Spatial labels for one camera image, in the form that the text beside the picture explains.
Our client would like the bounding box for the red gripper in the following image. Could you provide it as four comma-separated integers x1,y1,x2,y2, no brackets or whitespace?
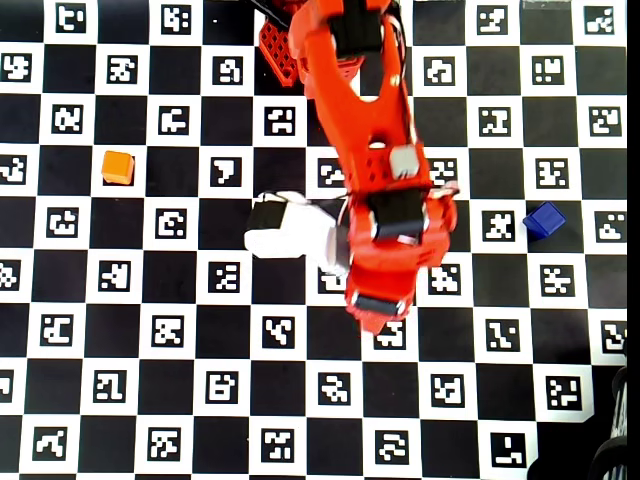
344,263,427,335

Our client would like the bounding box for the blue cube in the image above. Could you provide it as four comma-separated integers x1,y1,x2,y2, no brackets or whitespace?
522,201,568,239

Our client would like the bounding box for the orange cube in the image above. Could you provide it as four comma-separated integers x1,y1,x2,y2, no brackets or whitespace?
101,150,136,186

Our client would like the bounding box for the black ribbed stand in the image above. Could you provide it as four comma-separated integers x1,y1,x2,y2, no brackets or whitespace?
592,349,629,480

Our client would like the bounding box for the black white marker board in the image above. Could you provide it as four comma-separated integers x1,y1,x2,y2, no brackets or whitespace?
0,0,629,480

